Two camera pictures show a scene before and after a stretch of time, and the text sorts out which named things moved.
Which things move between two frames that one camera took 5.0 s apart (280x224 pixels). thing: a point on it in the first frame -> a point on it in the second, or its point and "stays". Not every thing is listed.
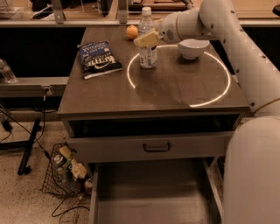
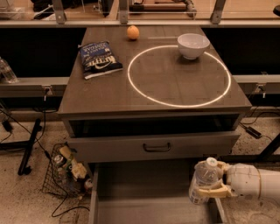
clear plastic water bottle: [148, 55] -> [205, 173]
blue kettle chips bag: [97, 59] stays
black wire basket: [66, 173] stays
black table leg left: [23, 144] stays
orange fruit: [132, 31] stays
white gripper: [167, 31] -> [244, 179]
